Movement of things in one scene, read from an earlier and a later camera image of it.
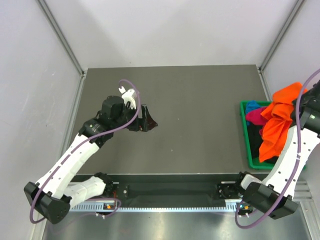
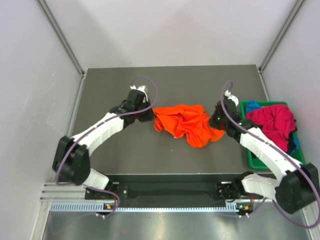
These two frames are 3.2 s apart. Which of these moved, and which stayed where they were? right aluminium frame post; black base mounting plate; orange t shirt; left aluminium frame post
Moved: orange t shirt
Stayed: right aluminium frame post; black base mounting plate; left aluminium frame post
